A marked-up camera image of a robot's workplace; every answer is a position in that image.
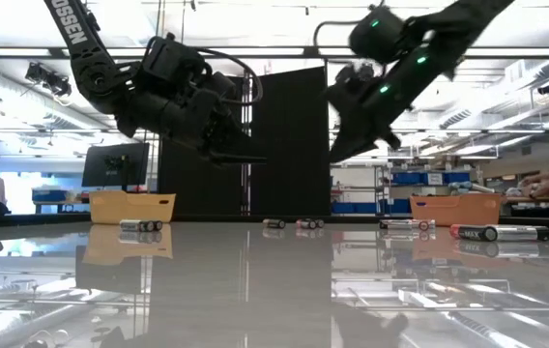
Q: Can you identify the black table frame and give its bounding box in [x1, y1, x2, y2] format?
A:
[0, 212, 549, 231]

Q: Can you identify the black ceiling spotlight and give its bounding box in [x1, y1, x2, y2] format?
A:
[24, 61, 73, 99]

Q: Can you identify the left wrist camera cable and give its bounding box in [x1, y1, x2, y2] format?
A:
[195, 46, 265, 105]

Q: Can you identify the right cardboard box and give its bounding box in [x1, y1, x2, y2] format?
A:
[409, 192, 504, 227]

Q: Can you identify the black folding screen panel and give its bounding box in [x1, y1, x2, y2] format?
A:
[248, 66, 332, 218]
[157, 70, 247, 218]

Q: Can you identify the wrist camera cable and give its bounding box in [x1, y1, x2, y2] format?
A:
[312, 2, 387, 49]
[195, 46, 265, 105]

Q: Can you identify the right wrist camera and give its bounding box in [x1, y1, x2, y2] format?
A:
[323, 61, 380, 115]

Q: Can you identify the grey rolled tube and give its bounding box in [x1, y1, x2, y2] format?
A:
[448, 181, 497, 195]

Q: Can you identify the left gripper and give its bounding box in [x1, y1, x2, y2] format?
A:
[115, 89, 270, 167]

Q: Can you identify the black computer monitor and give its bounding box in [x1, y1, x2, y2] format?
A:
[80, 141, 152, 192]

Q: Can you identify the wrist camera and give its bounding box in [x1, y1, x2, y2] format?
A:
[139, 32, 238, 106]
[323, 61, 380, 115]

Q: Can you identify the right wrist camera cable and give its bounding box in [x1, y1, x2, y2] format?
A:
[312, 2, 387, 49]

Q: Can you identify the yellow plastic bin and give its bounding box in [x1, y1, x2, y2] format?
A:
[88, 189, 178, 226]

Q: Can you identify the blue storage bin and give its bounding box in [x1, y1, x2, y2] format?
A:
[379, 197, 412, 216]
[331, 200, 380, 216]
[391, 171, 428, 187]
[442, 170, 472, 186]
[31, 187, 70, 204]

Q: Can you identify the black overhead frame bar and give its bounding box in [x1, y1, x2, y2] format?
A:
[0, 45, 549, 61]

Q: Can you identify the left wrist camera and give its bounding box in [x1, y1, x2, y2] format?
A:
[139, 32, 238, 106]

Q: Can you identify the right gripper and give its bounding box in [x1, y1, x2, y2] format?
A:
[327, 42, 467, 164]

